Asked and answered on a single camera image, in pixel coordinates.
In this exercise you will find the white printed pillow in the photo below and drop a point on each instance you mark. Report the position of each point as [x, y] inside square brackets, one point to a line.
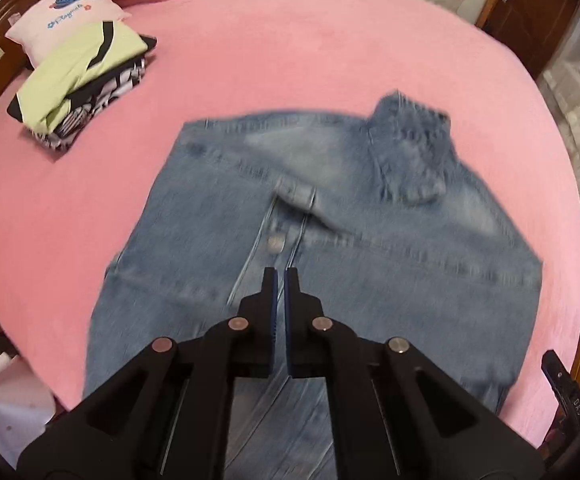
[70, 10]

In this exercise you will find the pink bed blanket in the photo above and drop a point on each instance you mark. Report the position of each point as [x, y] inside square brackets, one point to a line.
[270, 35]

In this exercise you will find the white paper bag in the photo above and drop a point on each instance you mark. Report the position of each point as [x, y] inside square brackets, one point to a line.
[0, 400]

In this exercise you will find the blue denim jacket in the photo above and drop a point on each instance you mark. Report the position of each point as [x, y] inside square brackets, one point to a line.
[394, 270]

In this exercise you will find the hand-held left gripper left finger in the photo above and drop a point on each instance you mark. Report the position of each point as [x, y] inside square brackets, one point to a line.
[267, 335]

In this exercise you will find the brown wooden door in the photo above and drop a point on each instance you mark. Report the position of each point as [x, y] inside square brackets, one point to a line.
[529, 15]

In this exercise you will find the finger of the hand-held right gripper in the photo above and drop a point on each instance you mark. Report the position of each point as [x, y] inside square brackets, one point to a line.
[562, 385]

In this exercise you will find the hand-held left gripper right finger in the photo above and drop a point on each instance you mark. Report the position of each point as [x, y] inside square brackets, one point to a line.
[297, 335]

